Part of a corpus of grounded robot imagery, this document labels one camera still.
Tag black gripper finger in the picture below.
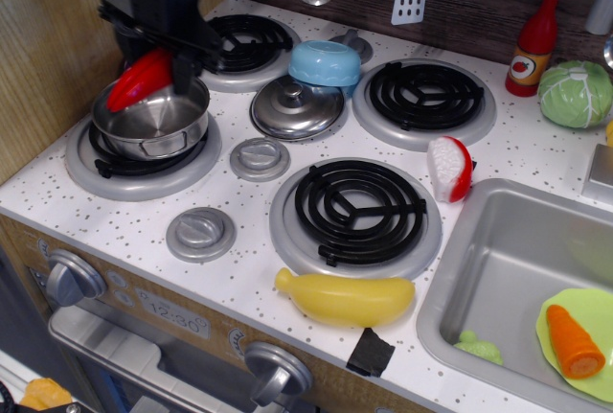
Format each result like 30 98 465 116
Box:
114 26 153 66
171 51 202 95

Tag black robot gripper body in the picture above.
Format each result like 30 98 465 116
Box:
99 0 221 68

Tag red toy chili pepper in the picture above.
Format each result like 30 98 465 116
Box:
106 48 172 113

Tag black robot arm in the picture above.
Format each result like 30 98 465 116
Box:
99 0 222 94

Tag small steel pan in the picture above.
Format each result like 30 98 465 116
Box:
91 78 210 161

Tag steel pot lid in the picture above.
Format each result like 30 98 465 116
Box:
250 75 345 141

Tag upper grey stovetop knob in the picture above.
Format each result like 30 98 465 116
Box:
230 137 291 182

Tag grey stovetop knob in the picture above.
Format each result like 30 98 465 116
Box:
230 137 291 182
330 29 374 64
166 207 237 263

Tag front left stove burner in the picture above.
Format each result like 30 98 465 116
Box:
64 110 223 202

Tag light blue bowl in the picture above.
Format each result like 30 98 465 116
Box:
288 40 361 95

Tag lower grey stovetop knob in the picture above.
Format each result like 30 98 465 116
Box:
166 207 237 263

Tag back grey stovetop knob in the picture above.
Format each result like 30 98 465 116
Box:
330 29 374 64

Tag front right stove burner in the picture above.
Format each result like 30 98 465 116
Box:
269 158 443 279

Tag back right stove burner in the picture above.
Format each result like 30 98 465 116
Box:
352 58 497 152

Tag left silver oven dial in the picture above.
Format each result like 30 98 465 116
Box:
46 249 107 307

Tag silver oven dial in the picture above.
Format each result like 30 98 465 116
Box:
46 249 107 307
244 341 313 407

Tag oven clock display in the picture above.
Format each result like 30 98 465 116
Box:
136 288 211 340

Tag red white radish slice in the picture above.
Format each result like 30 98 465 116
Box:
426 136 474 203

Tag yellow toy banana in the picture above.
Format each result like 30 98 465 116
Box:
275 268 416 328

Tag right silver oven dial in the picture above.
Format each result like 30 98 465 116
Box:
244 341 313 407

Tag red ketchup bottle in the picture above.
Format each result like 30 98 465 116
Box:
505 0 559 97

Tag orange object bottom left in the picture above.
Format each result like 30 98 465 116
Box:
19 378 73 411

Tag silver sink basin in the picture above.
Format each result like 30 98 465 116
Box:
417 179 612 412

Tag green toy cabbage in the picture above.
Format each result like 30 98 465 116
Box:
537 60 612 128

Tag green toy vegetable piece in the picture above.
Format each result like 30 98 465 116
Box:
454 330 504 366

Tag light green plate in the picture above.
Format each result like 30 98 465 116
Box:
535 288 612 403

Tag orange toy carrot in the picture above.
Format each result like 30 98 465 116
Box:
546 305 605 379

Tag silver oven door handle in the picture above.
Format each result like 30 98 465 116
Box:
49 307 261 412

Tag black cable bottom left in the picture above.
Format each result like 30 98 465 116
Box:
0 381 20 409

